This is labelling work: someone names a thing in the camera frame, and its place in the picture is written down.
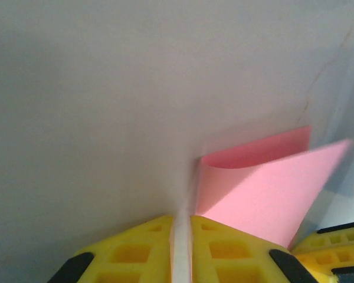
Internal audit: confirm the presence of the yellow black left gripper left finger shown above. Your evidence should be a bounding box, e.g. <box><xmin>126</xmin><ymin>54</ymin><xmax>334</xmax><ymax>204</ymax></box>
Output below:
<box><xmin>48</xmin><ymin>215</ymin><xmax>175</xmax><ymax>283</ymax></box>

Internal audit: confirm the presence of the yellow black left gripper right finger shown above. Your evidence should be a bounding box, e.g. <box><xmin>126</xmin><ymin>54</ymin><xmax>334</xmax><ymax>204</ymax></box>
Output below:
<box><xmin>190</xmin><ymin>215</ymin><xmax>319</xmax><ymax>283</ymax></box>

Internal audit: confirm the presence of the pink square paper sheet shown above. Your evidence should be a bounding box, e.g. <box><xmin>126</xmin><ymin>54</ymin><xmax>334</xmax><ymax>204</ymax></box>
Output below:
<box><xmin>194</xmin><ymin>126</ymin><xmax>354</xmax><ymax>251</ymax></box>

